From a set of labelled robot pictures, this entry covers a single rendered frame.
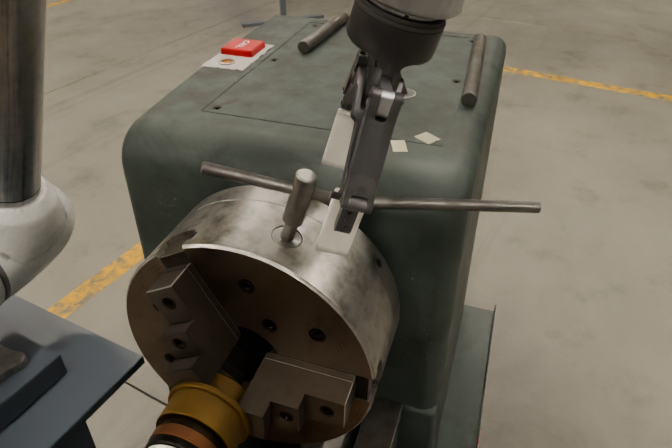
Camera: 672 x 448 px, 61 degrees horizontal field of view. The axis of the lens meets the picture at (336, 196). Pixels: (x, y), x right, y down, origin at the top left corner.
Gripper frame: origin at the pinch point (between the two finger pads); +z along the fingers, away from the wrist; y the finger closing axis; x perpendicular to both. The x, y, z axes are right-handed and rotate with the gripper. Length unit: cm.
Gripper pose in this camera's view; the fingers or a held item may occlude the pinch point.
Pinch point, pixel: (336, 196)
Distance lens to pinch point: 57.3
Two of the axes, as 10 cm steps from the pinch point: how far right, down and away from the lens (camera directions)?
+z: -2.6, 7.6, 6.0
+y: 0.2, -6.2, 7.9
